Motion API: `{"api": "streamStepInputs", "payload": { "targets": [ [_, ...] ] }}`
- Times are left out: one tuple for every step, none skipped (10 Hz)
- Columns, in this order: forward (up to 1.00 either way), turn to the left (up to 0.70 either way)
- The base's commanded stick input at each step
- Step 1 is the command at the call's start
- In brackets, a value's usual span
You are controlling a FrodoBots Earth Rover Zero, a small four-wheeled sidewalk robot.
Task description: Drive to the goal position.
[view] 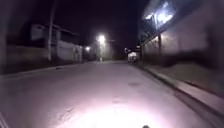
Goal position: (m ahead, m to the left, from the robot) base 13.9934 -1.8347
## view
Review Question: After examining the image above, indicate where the concrete pavement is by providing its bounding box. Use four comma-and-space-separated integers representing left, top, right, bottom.
145, 62, 224, 98

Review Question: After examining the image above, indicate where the grey asphalt road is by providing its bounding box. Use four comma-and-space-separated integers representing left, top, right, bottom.
0, 61, 224, 128

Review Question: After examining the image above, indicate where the pale boundary wall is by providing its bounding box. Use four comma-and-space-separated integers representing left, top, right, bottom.
0, 44, 84, 74

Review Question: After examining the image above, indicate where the large pale building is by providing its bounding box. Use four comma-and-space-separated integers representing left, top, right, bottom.
137, 0, 224, 70

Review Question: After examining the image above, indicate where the bright street lamp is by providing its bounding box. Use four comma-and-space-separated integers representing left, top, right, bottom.
96, 33, 108, 63

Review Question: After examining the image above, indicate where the tall utility pole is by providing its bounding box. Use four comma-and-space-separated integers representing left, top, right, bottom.
46, 0, 57, 63

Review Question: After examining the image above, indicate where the two-storey building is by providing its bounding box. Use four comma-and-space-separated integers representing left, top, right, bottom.
19, 22, 83, 63

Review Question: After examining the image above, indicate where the pale concrete kerb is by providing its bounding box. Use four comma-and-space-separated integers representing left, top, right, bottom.
138, 64, 224, 118

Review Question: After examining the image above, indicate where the low kerb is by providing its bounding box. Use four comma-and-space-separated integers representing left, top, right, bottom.
0, 63, 79, 82

